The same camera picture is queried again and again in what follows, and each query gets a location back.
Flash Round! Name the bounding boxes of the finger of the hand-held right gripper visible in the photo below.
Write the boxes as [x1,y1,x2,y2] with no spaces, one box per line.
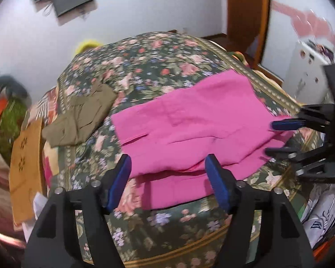
[265,142,331,179]
[271,104,334,132]

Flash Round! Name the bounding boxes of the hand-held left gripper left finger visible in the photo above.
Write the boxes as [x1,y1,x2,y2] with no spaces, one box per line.
[22,154,132,268]

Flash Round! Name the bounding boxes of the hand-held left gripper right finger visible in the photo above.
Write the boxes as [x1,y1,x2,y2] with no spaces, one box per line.
[205,154,315,268]

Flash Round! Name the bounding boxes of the pink pants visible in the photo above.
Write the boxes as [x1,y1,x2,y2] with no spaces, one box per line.
[111,70,295,210]

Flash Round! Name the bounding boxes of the olive green folded pants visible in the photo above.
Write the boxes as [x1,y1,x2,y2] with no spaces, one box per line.
[41,80,118,148]

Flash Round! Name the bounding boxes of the white cabinet with stickers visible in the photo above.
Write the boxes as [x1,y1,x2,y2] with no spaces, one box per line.
[283,40,335,105]

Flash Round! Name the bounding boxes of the grey striped cloth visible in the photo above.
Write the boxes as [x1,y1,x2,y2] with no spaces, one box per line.
[300,183,335,250]

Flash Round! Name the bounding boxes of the floral bed blanket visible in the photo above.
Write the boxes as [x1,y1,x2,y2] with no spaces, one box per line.
[35,31,323,268]

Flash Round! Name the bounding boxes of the orange patterned cloth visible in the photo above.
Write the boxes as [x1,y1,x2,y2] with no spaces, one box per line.
[9,117,47,226]

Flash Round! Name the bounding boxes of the pink hanging garment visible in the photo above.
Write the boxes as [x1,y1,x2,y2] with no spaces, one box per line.
[271,0,335,58]

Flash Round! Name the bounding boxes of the wooden door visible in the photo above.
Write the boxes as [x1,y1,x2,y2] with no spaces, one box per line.
[226,0,271,65]

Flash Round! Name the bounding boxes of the green cloth pile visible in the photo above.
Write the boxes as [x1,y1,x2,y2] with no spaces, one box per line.
[0,74,32,157]

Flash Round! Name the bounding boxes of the yellow pillow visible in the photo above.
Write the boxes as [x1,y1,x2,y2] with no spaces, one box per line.
[75,38,104,55]

